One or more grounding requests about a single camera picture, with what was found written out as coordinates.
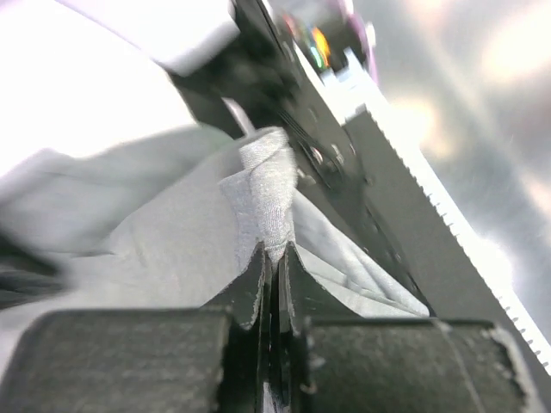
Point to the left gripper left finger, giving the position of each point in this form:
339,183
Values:
236,350

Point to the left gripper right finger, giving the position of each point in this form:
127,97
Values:
301,302

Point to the grey long sleeve shirt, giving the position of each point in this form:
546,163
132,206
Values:
169,222

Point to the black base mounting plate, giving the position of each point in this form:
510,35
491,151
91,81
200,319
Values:
362,222

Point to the white slotted cable duct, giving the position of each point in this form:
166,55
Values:
355,92

